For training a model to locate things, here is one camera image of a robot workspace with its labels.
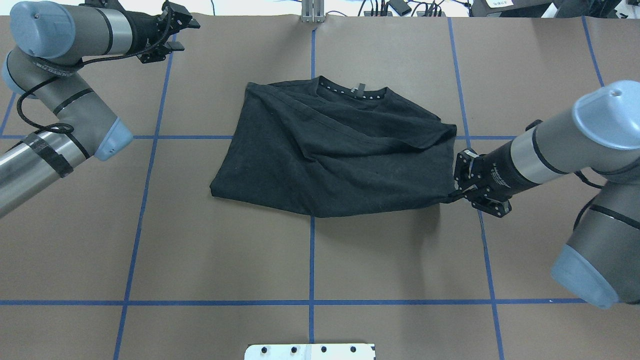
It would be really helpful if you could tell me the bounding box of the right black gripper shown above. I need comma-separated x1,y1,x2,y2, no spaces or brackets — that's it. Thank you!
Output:
447,141,539,218

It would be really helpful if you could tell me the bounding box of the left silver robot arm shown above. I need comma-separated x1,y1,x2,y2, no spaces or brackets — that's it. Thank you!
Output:
1,0,201,216

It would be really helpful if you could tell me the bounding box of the aluminium frame post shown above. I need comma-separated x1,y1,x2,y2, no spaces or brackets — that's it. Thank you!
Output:
299,0,326,24

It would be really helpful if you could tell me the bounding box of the black graphic t-shirt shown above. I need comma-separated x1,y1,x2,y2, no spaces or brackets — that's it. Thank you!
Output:
209,76,457,218

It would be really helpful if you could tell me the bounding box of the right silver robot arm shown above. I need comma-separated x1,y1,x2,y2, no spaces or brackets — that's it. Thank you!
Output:
450,79,640,309

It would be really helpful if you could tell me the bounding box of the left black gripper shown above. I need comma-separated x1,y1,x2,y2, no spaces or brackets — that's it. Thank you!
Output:
127,1,201,64

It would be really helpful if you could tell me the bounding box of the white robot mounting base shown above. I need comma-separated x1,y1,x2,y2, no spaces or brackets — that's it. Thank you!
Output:
244,342,377,360

